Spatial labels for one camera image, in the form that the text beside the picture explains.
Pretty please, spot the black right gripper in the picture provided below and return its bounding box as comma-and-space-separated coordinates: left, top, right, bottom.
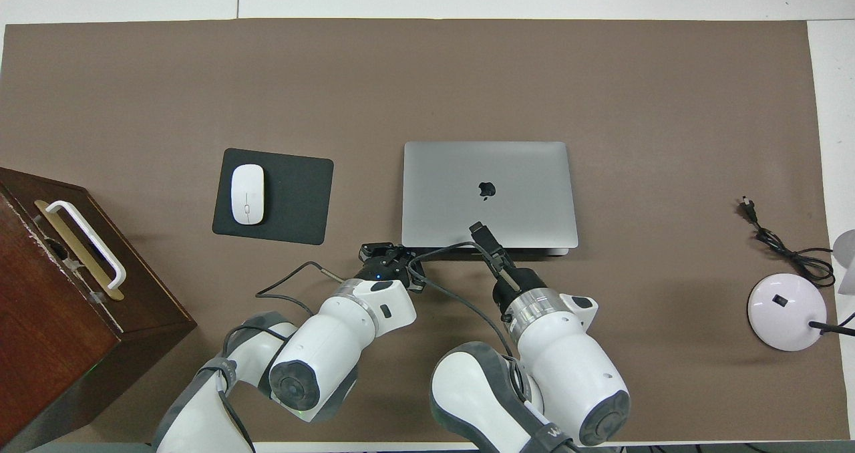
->
469, 221, 547, 307

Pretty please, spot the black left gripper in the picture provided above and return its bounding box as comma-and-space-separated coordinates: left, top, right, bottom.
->
357, 241, 428, 293

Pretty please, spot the silver grey laptop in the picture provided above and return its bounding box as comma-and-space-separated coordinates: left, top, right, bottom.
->
401, 141, 580, 259

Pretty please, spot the black mouse pad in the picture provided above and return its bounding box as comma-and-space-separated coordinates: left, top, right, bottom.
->
212, 148, 335, 246

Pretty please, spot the white computer mouse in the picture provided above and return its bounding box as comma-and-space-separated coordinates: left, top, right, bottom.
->
230, 164, 266, 226

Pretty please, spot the brown table mat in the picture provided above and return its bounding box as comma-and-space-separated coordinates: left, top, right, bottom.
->
0, 17, 850, 444

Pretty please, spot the white desk lamp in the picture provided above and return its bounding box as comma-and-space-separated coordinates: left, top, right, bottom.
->
747, 229, 855, 352

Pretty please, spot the dark brown wooden box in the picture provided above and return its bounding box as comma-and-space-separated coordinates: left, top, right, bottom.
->
0, 166, 198, 450

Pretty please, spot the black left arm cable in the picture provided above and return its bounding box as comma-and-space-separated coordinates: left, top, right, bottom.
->
217, 261, 345, 453

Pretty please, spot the black lamp power cable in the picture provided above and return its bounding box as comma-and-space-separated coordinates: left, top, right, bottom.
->
737, 197, 837, 289

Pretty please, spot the white box handle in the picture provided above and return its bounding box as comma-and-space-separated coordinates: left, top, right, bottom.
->
45, 200, 128, 290

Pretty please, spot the brass box handle plate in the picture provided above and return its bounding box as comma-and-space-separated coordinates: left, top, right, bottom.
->
33, 200, 126, 301

